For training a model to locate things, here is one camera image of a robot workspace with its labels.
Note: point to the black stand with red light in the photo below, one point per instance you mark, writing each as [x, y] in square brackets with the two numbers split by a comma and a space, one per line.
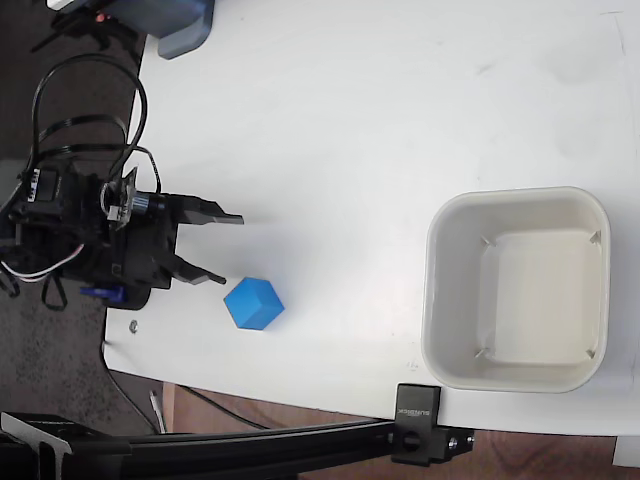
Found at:
[95, 27]

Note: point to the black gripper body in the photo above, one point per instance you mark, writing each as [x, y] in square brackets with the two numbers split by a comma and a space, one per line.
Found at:
[145, 250]

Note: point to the white square plastic bin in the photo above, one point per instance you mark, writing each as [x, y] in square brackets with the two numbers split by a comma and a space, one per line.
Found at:
[515, 300]

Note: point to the black aluminium rail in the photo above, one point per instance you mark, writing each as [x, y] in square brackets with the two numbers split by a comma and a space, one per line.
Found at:
[225, 447]

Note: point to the gripper camera circuit board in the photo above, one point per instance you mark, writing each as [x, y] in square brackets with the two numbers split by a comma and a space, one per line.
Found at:
[121, 200]

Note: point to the black table clamp block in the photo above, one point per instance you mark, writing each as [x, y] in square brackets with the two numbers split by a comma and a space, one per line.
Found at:
[417, 425]

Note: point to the small metal nut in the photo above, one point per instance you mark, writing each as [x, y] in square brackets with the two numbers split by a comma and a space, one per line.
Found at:
[133, 326]

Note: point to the blue cube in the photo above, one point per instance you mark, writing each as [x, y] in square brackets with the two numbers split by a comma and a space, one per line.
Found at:
[255, 305]

